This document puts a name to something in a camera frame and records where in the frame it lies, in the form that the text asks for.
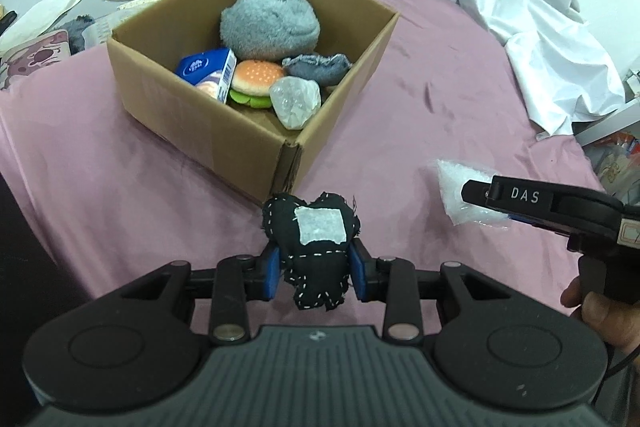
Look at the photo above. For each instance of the packaged fabric bundle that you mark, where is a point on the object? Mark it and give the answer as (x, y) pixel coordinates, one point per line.
(103, 28)

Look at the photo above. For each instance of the person's right hand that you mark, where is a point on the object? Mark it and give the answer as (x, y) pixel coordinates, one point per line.
(616, 323)

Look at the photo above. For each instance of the grey fluffy plush slipper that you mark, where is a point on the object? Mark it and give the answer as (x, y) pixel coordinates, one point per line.
(269, 29)

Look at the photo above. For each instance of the blue denim heart pouch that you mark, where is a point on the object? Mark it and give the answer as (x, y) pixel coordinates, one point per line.
(327, 71)

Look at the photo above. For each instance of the white plastic cover sheet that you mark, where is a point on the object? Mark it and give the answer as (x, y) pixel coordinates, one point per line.
(564, 73)

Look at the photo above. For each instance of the pink bed sheet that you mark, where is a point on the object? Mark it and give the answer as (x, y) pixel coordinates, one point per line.
(110, 201)

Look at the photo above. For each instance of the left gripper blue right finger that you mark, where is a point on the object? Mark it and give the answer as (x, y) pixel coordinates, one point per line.
(372, 277)

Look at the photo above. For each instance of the white soft bundle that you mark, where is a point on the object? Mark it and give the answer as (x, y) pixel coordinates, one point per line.
(295, 101)

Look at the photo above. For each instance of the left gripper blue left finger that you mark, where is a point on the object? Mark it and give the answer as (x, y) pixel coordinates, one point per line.
(256, 277)

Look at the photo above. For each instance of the black heart-shaped fabric pouch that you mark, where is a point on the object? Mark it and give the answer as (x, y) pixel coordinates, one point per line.
(312, 239)

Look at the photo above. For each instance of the brown cardboard box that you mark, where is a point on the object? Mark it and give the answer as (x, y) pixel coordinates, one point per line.
(246, 147)

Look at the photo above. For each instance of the blue tissue pack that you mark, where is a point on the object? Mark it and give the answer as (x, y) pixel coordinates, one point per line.
(210, 71)

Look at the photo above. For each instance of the plush hamburger toy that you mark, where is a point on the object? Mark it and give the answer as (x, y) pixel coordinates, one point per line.
(252, 81)

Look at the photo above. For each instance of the white shoe insole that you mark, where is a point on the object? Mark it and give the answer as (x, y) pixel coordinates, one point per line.
(34, 22)

